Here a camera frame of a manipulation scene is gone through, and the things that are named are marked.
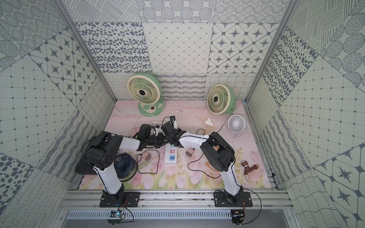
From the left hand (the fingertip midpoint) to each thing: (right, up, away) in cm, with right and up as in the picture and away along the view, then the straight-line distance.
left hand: (171, 138), depth 93 cm
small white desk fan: (+45, +9, +4) cm, 46 cm away
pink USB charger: (-15, -10, -5) cm, 19 cm away
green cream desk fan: (+36, +27, +8) cm, 45 cm away
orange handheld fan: (+25, -16, -7) cm, 30 cm away
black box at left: (-50, -15, -12) cm, 53 cm away
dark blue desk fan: (-23, -13, -15) cm, 31 cm away
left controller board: (-25, -36, -22) cm, 50 cm away
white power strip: (0, -9, -5) cm, 10 cm away
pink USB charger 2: (+12, -9, -3) cm, 15 cm away
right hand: (+1, +4, +3) cm, 6 cm away
